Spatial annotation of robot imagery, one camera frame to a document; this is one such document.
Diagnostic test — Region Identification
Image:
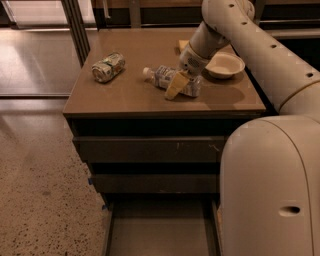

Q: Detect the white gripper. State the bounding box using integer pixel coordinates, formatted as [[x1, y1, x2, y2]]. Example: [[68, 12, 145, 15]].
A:
[[165, 44, 209, 100]]

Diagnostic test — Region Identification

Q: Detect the open bottom drawer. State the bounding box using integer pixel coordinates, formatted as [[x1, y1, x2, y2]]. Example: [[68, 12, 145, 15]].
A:
[[102, 198, 223, 256]]

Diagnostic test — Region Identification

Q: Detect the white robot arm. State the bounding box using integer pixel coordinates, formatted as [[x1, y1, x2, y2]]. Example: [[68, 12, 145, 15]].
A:
[[179, 0, 320, 256]]

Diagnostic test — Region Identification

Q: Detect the white paper bowl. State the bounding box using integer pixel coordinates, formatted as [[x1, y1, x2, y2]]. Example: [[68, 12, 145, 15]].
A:
[[205, 52, 245, 79]]

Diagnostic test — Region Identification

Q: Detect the clear plastic water bottle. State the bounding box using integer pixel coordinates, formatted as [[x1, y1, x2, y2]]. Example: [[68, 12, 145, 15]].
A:
[[143, 65, 202, 98]]

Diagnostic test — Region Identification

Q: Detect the metal railing frame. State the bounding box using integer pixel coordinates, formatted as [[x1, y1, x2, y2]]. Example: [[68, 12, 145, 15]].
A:
[[61, 0, 319, 64]]

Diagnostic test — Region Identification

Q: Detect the top drawer front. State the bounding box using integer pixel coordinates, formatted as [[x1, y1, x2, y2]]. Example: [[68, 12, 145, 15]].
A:
[[73, 136, 226, 163]]

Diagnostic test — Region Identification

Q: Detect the yellow sponge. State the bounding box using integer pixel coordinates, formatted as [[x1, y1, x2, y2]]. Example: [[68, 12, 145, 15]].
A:
[[178, 40, 189, 52]]

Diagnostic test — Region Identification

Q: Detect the middle drawer front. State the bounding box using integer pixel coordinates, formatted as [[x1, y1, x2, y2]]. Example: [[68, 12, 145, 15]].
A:
[[89, 174, 219, 194]]

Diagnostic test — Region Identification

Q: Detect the brown drawer cabinet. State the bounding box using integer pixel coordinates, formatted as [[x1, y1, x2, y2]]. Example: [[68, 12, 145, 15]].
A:
[[63, 30, 265, 203]]

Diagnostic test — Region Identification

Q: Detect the crushed green soda can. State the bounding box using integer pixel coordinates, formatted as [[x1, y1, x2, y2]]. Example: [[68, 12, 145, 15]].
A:
[[91, 52, 125, 83]]

